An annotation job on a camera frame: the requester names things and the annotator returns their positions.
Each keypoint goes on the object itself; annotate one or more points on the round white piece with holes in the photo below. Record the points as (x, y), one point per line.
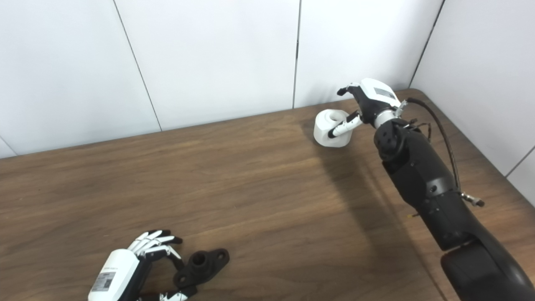
(324, 133)

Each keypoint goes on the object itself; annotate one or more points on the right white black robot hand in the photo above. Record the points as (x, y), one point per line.
(374, 98)

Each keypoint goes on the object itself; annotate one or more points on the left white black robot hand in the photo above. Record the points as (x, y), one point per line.
(117, 271)

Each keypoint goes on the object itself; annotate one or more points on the black flanged holder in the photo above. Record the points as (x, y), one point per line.
(205, 265)

